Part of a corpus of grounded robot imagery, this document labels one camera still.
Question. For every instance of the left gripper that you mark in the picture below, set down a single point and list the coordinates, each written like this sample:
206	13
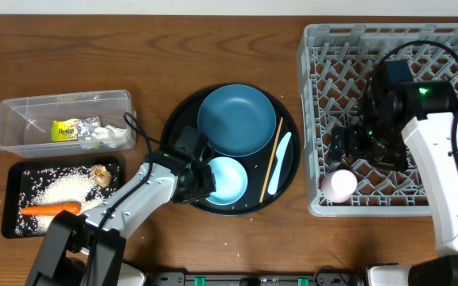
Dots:
189	199

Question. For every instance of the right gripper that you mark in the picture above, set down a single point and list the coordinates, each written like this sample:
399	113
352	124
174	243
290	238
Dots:
397	160

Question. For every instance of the light blue bowl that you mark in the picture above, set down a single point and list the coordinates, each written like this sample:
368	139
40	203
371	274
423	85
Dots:
231	181

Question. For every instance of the pink cup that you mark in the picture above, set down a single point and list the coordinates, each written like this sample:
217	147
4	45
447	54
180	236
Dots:
338	186

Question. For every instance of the white tissue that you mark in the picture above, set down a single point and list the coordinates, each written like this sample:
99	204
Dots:
97	135

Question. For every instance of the brown patterned cookie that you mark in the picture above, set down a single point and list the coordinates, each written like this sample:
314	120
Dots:
100	175

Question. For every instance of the yellow foil snack wrapper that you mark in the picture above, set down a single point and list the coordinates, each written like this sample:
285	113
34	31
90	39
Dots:
74	129

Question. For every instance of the orange carrot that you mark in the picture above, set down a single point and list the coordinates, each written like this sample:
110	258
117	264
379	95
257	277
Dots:
52	210

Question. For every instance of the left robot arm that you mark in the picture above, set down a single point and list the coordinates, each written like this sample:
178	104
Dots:
87	249

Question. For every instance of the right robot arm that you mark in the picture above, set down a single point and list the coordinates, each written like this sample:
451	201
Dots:
402	117

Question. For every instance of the grey plastic dishwasher rack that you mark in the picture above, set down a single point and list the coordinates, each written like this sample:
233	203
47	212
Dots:
334	62

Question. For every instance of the round black serving tray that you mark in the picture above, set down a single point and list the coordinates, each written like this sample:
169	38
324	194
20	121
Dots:
255	165

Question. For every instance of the dark blue plate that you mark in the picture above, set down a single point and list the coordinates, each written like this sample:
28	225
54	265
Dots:
239	120

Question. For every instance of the white plastic knife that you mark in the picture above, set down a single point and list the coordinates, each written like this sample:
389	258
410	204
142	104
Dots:
280	154

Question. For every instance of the wooden chopstick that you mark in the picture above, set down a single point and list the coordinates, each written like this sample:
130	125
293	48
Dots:
271	160

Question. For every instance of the pile of white rice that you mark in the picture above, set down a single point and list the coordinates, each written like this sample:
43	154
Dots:
48	186

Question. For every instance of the clear plastic bin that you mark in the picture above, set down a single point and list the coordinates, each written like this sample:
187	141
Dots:
26	123

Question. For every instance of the black rectangular tray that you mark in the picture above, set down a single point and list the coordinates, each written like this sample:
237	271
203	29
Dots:
14	183

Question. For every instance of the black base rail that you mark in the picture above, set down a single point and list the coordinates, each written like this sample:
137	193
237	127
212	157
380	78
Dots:
253	279

